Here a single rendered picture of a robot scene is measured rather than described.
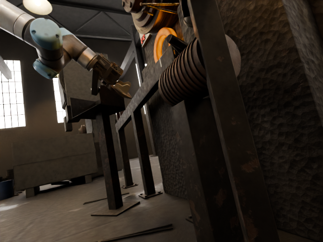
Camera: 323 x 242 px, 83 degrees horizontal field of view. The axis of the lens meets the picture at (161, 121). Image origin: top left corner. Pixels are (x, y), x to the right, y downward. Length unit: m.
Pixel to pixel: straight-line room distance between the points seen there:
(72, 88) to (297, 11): 3.22
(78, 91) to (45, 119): 7.66
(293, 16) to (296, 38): 0.07
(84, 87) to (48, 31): 2.92
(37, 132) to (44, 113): 1.02
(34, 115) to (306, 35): 11.00
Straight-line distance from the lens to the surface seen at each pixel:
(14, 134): 11.14
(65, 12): 11.39
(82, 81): 3.57
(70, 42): 0.80
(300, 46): 0.59
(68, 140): 3.07
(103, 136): 1.16
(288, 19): 0.61
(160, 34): 0.96
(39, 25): 0.65
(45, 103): 11.26
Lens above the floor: 0.30
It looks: 8 degrees up
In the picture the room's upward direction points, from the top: 11 degrees counter-clockwise
